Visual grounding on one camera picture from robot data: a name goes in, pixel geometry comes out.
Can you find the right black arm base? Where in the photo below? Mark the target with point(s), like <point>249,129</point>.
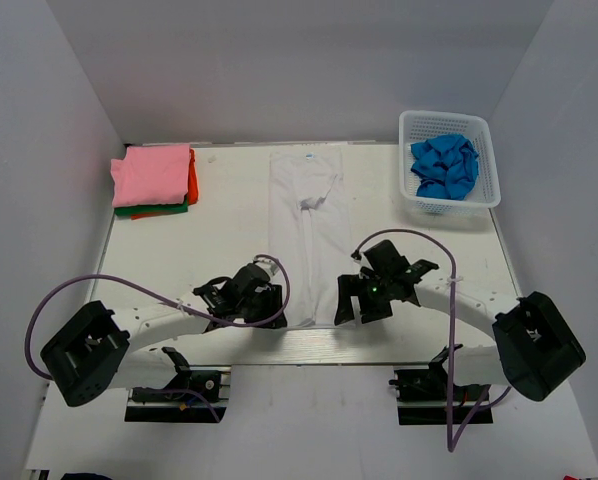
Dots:
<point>421,398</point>

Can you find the folded pink t shirt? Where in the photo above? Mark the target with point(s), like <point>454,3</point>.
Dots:
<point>153,175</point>

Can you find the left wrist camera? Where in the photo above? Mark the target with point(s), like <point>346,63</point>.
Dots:
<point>268,264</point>

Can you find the blue t shirt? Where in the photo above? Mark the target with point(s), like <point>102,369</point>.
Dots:
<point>446,166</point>

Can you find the white t shirt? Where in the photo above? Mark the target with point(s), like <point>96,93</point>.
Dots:
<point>309,231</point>

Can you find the folded orange t shirt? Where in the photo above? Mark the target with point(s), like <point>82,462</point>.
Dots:
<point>193,189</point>

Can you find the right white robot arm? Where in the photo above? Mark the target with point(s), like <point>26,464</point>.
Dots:
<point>533,351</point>

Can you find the white plastic basket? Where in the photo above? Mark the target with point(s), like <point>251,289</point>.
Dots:
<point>420,125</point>

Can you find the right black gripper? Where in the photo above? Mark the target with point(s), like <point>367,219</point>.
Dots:
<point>354,285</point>

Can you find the folded green t shirt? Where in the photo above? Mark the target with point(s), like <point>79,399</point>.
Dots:
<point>151,210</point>

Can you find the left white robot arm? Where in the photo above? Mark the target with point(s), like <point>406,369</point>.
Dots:
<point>86,353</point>

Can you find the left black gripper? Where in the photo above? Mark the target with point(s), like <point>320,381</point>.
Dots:
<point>274,303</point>

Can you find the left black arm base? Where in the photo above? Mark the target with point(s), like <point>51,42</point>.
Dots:
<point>193,395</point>

